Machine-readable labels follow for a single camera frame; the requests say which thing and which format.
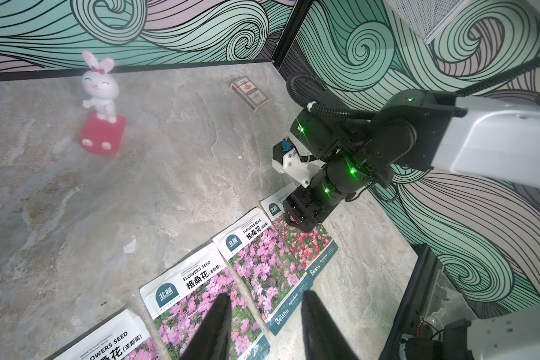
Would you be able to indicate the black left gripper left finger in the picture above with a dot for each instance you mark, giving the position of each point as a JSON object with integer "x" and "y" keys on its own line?
{"x": 212, "y": 339}

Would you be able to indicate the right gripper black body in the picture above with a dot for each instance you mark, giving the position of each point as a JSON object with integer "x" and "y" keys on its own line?
{"x": 342, "y": 179}

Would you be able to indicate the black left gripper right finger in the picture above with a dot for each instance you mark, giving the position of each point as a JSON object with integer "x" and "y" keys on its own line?
{"x": 322, "y": 338}

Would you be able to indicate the red flower seed packet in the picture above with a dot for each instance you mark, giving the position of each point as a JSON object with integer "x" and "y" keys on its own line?
{"x": 312, "y": 250}

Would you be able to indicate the white teal seed packet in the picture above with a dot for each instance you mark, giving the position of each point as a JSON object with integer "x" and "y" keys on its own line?
{"x": 180, "y": 298}

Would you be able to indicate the purple flower seed packet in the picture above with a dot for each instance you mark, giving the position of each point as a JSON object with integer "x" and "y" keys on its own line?
{"x": 258, "y": 255}

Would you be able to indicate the white back seed packet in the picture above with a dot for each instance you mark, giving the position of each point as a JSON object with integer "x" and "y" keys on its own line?
{"x": 123, "y": 335}

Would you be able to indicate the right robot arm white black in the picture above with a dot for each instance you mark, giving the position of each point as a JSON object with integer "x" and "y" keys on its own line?
{"x": 418, "y": 129}

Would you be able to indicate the small seed packet far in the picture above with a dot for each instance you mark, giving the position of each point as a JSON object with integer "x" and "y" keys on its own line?
{"x": 249, "y": 93}

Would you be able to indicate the white rabbit figurine pink base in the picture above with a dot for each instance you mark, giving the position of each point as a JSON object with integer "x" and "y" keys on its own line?
{"x": 103, "y": 130}

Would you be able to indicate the black front rail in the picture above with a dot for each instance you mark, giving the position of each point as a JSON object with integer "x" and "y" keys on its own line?
{"x": 415, "y": 301}

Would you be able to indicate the clear acrylic wall holder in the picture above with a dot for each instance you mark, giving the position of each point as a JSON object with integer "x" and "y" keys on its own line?
{"x": 427, "y": 18}

